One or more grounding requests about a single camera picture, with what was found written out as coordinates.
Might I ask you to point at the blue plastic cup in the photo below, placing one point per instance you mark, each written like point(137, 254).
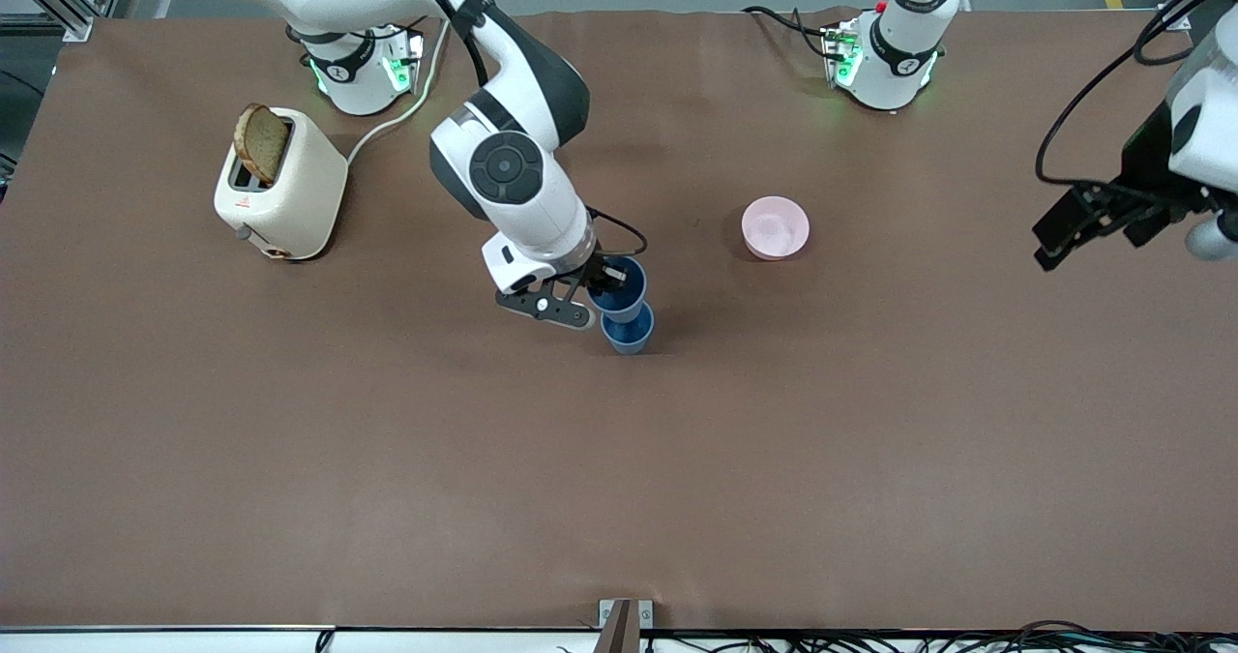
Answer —
point(619, 285)
point(629, 336)

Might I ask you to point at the metal table edge bracket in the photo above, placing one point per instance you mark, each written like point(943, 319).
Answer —
point(625, 624)

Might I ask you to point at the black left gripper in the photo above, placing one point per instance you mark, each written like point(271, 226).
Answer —
point(1144, 162)

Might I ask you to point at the cream white toaster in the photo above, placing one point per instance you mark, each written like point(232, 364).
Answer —
point(295, 193)

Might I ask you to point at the pink bowl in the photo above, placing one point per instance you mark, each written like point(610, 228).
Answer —
point(775, 227)

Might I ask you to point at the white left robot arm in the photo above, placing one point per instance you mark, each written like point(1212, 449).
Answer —
point(899, 63)

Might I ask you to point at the brown bread slice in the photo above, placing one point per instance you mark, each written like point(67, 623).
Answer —
point(261, 142)

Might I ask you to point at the brown table cover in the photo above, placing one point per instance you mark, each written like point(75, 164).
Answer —
point(619, 489)

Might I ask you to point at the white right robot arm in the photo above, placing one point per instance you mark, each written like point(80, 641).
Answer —
point(522, 179)

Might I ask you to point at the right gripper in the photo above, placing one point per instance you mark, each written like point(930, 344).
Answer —
point(602, 271)

